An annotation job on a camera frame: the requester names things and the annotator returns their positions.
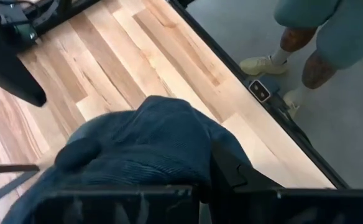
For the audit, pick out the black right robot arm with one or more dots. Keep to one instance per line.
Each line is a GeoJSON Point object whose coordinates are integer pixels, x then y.
{"type": "Point", "coordinates": [7, 71]}

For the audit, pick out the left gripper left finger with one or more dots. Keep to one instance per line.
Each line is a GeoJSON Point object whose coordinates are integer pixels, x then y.
{"type": "Point", "coordinates": [107, 208]}

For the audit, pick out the green baseball cap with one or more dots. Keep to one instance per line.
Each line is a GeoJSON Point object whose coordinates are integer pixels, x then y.
{"type": "Point", "coordinates": [156, 140]}

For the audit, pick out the person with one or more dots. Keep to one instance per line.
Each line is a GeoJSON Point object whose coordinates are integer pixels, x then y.
{"type": "Point", "coordinates": [340, 34]}

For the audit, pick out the small table-edge camera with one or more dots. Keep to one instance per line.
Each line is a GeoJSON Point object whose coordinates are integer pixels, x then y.
{"type": "Point", "coordinates": [259, 91]}

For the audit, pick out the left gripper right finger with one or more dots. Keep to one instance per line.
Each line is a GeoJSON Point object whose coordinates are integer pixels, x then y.
{"type": "Point", "coordinates": [293, 208]}

